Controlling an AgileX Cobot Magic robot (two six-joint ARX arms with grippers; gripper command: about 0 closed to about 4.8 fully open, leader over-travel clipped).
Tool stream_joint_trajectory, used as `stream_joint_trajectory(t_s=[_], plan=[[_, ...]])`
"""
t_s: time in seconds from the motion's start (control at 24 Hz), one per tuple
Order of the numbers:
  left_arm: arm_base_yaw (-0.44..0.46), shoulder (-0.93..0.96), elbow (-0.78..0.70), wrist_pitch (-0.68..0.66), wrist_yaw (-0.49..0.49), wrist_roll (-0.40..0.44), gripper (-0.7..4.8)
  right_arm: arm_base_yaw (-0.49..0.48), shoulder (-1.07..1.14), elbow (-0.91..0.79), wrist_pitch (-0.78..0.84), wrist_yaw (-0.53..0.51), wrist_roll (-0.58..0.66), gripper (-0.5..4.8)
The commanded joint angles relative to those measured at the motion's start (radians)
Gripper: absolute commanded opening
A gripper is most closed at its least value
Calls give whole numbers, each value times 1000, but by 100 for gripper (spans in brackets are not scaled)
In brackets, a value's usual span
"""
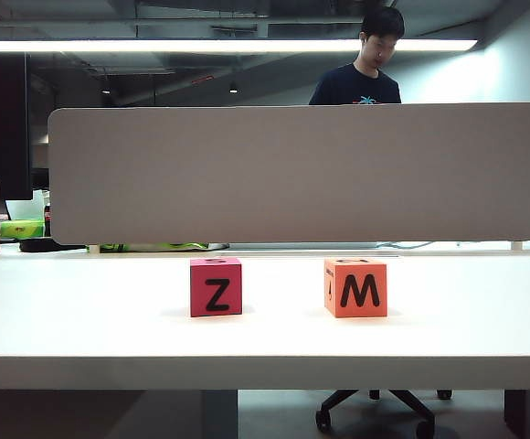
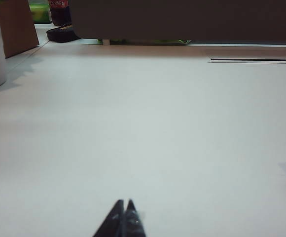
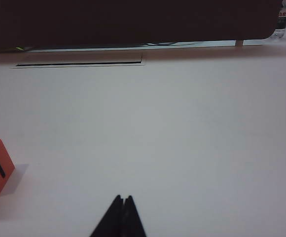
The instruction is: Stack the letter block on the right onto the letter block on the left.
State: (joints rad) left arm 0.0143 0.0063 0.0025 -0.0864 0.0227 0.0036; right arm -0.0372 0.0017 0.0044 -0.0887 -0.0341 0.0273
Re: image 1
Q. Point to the orange letter M block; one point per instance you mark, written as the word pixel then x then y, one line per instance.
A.
pixel 356 270

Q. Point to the pink letter Z block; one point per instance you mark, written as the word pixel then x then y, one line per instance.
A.
pixel 228 279

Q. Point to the grey desk divider panel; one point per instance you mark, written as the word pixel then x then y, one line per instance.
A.
pixel 292 174

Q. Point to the green packet behind divider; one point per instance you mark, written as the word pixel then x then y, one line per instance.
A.
pixel 155 247

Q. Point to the person in dark t-shirt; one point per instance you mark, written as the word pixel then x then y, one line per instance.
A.
pixel 354 87

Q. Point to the cola bottle red label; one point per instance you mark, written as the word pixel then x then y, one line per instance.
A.
pixel 47 219

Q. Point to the black office chair base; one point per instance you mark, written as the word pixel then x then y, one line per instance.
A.
pixel 413 404

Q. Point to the white plastic bag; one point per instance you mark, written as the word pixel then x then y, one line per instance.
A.
pixel 25 208

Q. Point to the green tissue box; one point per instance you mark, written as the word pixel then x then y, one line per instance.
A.
pixel 20 228

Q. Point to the dark monitor screen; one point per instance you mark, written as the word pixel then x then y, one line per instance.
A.
pixel 0 128

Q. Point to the white divider bracket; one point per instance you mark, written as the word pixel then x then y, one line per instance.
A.
pixel 516 246
pixel 93 249

